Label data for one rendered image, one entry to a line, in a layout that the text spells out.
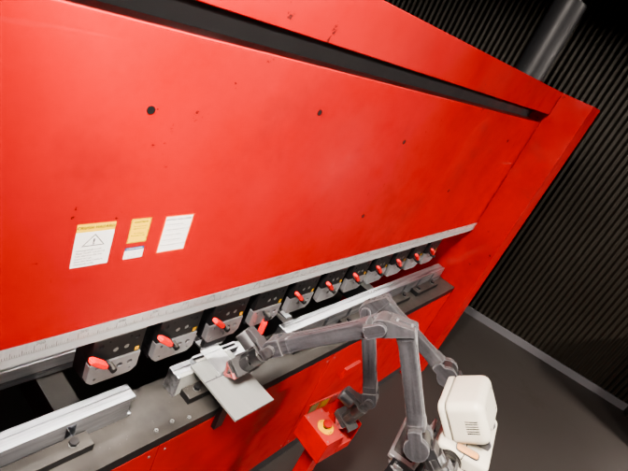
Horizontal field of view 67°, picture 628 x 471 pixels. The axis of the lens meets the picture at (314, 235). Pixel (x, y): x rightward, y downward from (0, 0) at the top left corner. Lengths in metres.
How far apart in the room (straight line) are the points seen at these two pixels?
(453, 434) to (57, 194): 1.33
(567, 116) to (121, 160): 2.72
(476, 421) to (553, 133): 2.08
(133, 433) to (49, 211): 0.91
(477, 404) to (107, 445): 1.14
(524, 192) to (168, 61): 2.67
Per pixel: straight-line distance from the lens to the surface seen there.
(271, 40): 1.26
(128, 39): 0.96
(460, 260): 3.50
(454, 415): 1.67
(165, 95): 1.03
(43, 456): 1.64
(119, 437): 1.72
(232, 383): 1.78
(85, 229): 1.11
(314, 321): 2.26
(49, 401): 1.78
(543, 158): 3.29
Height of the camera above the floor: 2.26
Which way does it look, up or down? 26 degrees down
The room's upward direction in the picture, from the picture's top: 25 degrees clockwise
